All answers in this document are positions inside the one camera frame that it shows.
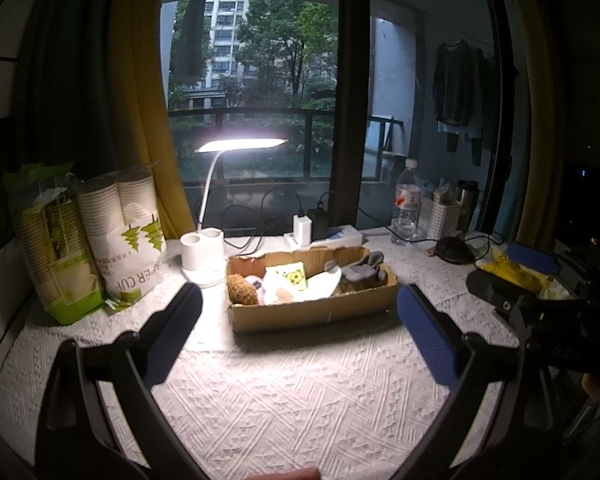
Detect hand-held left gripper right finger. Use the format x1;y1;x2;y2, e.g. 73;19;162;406
395;284;555;480

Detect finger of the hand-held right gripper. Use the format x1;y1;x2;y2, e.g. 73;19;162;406
509;241;558;272
467;269;533;318

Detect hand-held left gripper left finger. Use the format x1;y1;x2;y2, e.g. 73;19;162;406
35;282;211;480

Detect brown plush toy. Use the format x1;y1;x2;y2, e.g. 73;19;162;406
227;273;259;306

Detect pink plush toy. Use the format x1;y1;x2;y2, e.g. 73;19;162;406
244;275;267;306

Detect clear plastic wrap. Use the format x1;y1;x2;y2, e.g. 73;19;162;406
266;284;301;304

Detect white waffle cloth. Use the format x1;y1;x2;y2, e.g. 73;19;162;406
300;266;342;302

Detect cardboard box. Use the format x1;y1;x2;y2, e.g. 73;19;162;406
226;246;400;334

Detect pocket tissue packet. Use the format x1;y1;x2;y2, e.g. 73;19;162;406
265;261;308;291

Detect person's left hand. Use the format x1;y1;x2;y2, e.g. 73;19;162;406
245;466;322;480

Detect yellow printed packet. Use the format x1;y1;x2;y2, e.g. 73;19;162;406
480;251;556;293

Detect black computer mouse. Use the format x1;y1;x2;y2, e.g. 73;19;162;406
434;236;476;265

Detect white perforated basket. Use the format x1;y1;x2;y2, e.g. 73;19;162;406
420;195;462;241

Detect steel thermos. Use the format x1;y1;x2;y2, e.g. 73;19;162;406
454;180;480;233

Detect white desk lamp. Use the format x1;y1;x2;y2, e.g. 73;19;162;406
181;137;287;288

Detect white paper cup pack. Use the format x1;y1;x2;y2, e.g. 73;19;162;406
77;167;170;311

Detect clear water bottle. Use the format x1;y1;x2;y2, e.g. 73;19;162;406
391;158;423;246

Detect white embossed tablecloth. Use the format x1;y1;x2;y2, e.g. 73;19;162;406
0;232;581;480

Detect white power strip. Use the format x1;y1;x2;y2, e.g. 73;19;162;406
284;225;365;251

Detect green paper cup pack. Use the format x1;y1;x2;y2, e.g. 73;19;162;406
4;161;106;326

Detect black power adapter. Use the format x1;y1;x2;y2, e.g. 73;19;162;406
308;204;329;241

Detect white charger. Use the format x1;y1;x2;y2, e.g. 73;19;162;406
292;214;312;247

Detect hanging dark clothes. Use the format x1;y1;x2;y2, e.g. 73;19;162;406
432;40;503;167

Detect black balcony railing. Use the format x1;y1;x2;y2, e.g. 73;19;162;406
169;107;406;181

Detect yellow curtain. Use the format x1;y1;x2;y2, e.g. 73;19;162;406
100;0;196;241

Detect dark curtain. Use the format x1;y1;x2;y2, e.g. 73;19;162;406
10;0;126;181

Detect dark hanging cloth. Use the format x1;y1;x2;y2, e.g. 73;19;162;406
172;0;211;81

